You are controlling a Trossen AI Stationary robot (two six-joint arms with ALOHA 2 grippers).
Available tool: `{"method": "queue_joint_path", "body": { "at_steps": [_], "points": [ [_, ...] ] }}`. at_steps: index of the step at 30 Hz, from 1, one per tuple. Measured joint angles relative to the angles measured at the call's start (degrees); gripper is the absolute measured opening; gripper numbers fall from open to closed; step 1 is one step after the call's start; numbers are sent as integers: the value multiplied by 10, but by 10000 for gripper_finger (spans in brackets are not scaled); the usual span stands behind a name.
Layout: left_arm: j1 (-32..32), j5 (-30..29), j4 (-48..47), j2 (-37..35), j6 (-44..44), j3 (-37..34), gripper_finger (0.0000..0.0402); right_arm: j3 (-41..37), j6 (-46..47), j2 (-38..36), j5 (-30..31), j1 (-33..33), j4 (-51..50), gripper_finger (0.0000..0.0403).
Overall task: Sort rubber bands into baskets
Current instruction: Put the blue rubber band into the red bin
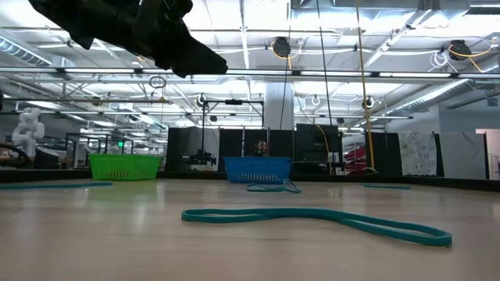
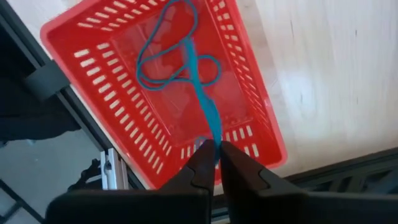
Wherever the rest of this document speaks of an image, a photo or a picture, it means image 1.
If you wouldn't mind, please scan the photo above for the green plastic basket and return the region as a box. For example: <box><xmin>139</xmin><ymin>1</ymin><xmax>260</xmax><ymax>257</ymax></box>
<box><xmin>88</xmin><ymin>153</ymin><xmax>162</xmax><ymax>181</ymax></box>

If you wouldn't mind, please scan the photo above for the black camera stand rig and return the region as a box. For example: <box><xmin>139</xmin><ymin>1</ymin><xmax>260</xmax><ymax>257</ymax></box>
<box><xmin>190</xmin><ymin>98</ymin><xmax>266</xmax><ymax>169</ymax></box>

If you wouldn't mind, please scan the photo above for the grey hanging cloth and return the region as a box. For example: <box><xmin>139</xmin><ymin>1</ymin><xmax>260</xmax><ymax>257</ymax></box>
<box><xmin>437</xmin><ymin>130</ymin><xmax>488</xmax><ymax>180</ymax></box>

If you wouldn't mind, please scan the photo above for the person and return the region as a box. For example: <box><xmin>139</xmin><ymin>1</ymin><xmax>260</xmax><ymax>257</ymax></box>
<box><xmin>252</xmin><ymin>139</ymin><xmax>271</xmax><ymax>158</ymax></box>

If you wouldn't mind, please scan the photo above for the blue plastic basket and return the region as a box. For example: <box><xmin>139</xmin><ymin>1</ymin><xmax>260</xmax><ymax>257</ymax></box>
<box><xmin>224</xmin><ymin>156</ymin><xmax>293</xmax><ymax>184</ymax></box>

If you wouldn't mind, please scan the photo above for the hanging black cable loop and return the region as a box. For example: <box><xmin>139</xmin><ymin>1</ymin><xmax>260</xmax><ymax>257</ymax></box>
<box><xmin>148</xmin><ymin>74</ymin><xmax>168</xmax><ymax>90</ymax></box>

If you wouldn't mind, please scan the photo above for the black aluminium table frame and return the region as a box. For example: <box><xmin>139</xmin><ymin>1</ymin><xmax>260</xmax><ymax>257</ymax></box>
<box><xmin>0</xmin><ymin>166</ymin><xmax>500</xmax><ymax>192</ymax></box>

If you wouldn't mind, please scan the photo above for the white floral cloth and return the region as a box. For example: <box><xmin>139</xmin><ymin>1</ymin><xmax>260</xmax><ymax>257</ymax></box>
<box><xmin>397</xmin><ymin>130</ymin><xmax>439</xmax><ymax>177</ymax></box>

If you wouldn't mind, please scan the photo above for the blue rubber band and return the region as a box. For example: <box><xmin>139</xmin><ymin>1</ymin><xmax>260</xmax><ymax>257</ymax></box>
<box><xmin>180</xmin><ymin>207</ymin><xmax>453</xmax><ymax>247</ymax></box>
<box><xmin>0</xmin><ymin>180</ymin><xmax>114</xmax><ymax>191</ymax></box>
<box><xmin>361</xmin><ymin>183</ymin><xmax>413</xmax><ymax>190</ymax></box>
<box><xmin>245</xmin><ymin>178</ymin><xmax>302</xmax><ymax>194</ymax></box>

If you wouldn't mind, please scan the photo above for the white building column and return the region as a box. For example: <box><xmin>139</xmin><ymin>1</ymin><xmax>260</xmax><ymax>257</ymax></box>
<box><xmin>264</xmin><ymin>80</ymin><xmax>295</xmax><ymax>132</ymax></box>

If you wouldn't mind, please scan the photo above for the black bin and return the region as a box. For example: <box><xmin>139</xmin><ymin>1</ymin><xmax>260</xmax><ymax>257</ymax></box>
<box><xmin>34</xmin><ymin>145</ymin><xmax>60</xmax><ymax>170</ymax></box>

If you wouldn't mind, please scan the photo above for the black ceiling cable reel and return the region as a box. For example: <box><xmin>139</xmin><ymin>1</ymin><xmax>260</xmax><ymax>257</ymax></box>
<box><xmin>271</xmin><ymin>35</ymin><xmax>293</xmax><ymax>59</ymax></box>
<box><xmin>448</xmin><ymin>39</ymin><xmax>473</xmax><ymax>62</ymax></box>

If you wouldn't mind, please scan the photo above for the black partition panel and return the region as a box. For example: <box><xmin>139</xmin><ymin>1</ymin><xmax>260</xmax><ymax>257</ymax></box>
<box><xmin>218</xmin><ymin>128</ymin><xmax>296</xmax><ymax>159</ymax></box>
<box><xmin>295</xmin><ymin>123</ymin><xmax>344</xmax><ymax>176</ymax></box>
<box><xmin>365</xmin><ymin>131</ymin><xmax>403</xmax><ymax>177</ymax></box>
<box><xmin>166</xmin><ymin>126</ymin><xmax>220</xmax><ymax>172</ymax></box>

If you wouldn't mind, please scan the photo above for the white robot figure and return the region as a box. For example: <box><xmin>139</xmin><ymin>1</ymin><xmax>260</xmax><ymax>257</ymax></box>
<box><xmin>10</xmin><ymin>106</ymin><xmax>46</xmax><ymax>159</ymax></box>

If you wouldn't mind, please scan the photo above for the long ceiling light bar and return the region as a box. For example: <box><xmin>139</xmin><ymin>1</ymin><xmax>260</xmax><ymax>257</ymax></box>
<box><xmin>0</xmin><ymin>66</ymin><xmax>500</xmax><ymax>80</ymax></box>

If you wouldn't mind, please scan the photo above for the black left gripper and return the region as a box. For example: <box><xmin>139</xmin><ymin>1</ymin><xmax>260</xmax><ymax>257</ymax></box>
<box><xmin>27</xmin><ymin>0</ymin><xmax>229</xmax><ymax>78</ymax></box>

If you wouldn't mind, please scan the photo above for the black workstation frame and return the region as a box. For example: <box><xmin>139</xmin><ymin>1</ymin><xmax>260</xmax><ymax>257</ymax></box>
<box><xmin>64</xmin><ymin>132</ymin><xmax>134</xmax><ymax>169</ymax></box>

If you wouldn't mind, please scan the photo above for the red rack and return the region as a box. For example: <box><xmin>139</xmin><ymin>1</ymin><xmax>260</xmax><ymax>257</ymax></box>
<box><xmin>343</xmin><ymin>145</ymin><xmax>369</xmax><ymax>176</ymax></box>

